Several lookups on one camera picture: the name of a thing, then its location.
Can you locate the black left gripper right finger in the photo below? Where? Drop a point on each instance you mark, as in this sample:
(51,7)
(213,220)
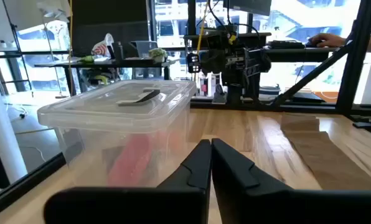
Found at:
(235,180)

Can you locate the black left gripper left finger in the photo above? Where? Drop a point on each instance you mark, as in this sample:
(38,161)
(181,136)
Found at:
(191,174)

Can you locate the brown elastic bandage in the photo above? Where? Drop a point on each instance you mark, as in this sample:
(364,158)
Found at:
(325,155)

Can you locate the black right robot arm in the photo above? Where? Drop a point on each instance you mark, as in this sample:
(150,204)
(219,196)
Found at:
(251,90)

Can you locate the pink bandage roll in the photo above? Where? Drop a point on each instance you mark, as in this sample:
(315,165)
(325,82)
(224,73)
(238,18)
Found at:
(131,161)

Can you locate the black keyboard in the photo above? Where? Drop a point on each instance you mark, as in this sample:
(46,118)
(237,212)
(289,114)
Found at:
(286,44)

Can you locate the black hanging monitor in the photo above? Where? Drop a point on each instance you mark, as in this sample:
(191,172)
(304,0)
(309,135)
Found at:
(247,5)

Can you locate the black desk with keyboard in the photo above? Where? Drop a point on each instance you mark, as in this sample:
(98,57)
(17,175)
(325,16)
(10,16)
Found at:
(297,54)

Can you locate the small potted plant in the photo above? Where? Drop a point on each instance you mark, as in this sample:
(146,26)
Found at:
(158,54)

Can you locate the black computer mouse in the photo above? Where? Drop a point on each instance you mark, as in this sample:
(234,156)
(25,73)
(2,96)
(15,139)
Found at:
(313,45)

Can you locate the person's hand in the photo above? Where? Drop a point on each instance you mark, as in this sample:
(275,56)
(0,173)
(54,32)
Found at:
(327,40)

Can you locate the clear plastic storage box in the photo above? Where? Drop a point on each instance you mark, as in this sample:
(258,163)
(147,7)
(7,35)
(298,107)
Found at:
(110,124)

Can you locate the black office desk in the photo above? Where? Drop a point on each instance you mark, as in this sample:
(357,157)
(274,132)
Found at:
(110,63)

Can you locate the large black panel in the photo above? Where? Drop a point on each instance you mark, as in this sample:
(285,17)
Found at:
(110,25)

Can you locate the office chair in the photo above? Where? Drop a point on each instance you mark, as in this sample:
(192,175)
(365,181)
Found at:
(100,79)

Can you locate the white bag with red print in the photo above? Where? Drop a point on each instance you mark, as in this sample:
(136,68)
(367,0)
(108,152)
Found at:
(102,48)

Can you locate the green item on desk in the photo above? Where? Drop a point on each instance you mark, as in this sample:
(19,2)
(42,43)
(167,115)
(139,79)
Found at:
(86,58)

